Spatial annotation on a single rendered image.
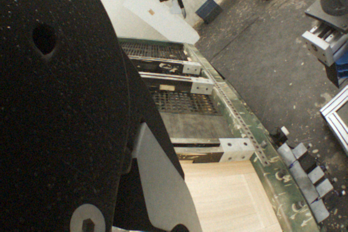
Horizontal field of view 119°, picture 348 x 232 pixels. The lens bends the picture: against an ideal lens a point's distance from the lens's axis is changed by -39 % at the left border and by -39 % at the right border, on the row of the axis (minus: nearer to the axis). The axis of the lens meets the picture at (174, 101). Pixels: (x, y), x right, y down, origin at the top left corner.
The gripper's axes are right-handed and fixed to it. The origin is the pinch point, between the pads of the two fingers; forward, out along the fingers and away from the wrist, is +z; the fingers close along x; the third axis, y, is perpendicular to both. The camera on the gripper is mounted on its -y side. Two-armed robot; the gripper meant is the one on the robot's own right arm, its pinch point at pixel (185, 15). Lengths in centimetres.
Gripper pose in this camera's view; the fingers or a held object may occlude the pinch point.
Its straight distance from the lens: 69.0
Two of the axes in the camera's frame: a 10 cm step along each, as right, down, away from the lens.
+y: -9.4, 2.9, 1.9
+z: 3.5, 7.2, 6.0
